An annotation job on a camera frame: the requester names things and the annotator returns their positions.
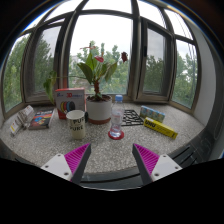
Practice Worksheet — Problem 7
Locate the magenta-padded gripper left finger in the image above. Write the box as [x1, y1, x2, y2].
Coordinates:
[40, 143, 92, 185]

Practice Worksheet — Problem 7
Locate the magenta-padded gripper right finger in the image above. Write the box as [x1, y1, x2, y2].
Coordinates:
[131, 143, 183, 186]

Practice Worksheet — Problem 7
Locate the clear blue-capped water bottle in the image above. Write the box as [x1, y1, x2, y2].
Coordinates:
[109, 94, 125, 138]

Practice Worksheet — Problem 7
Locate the yellow glue box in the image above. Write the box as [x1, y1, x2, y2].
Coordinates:
[143, 116, 179, 140]

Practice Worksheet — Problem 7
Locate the cream paper cup black lettering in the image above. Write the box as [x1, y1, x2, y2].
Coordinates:
[65, 109, 87, 140]

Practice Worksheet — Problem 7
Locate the black lattice trivet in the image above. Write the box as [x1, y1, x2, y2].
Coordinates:
[120, 109, 145, 128]

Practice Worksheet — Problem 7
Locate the blue-green carton pack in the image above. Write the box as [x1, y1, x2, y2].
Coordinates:
[139, 105, 166, 124]

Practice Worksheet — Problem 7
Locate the potted plant in white pot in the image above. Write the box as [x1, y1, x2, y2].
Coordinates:
[43, 41, 129, 125]

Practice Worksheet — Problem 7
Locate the clear plastic-wrapped packet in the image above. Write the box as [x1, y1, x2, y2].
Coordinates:
[9, 104, 35, 137]

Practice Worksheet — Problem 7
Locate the white and red printed box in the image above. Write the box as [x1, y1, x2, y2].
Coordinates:
[54, 87, 87, 120]

